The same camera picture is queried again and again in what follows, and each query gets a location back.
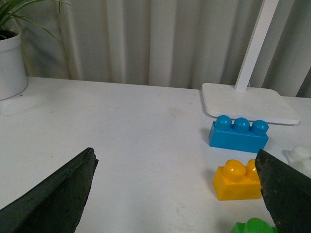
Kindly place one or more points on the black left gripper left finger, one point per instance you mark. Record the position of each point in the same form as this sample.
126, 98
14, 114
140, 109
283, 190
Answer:
56, 204

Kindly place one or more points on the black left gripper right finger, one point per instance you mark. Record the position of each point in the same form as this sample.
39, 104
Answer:
286, 193

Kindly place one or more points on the yellow two-stud block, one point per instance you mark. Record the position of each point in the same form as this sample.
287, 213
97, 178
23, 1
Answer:
236, 181

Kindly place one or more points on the green two-stud block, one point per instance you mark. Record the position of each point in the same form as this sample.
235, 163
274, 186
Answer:
253, 225

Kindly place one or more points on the blue three-stud block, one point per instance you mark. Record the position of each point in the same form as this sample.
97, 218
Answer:
239, 134

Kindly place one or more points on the white lamp with flat base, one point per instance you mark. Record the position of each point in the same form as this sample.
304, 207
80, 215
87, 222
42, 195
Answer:
252, 103

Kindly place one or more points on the white plant pot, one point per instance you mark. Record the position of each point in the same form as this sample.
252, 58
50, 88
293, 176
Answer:
13, 79

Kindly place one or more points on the green leafy plant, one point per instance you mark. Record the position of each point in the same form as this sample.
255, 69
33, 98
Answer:
9, 10

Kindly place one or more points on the white studded base plate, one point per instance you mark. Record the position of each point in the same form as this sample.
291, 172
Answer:
300, 159

